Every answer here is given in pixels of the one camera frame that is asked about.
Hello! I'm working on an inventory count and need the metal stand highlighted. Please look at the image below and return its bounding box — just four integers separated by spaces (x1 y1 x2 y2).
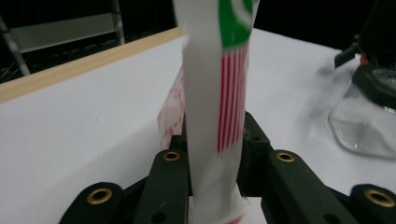
0 15 32 77

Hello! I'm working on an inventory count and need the white packet with red stripes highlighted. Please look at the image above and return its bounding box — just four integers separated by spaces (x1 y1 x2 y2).
172 0 261 224

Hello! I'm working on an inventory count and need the clear container with black rim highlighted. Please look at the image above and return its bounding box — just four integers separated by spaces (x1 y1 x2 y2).
327 66 396 161

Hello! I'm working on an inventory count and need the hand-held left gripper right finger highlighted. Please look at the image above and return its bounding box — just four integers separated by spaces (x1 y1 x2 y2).
236 111 273 198

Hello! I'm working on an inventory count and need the pink printed wrapper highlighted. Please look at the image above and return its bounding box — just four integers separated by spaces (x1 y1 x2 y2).
156 66 188 151

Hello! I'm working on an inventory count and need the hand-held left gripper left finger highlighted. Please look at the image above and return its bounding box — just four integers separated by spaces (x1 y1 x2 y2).
169 113 191 197

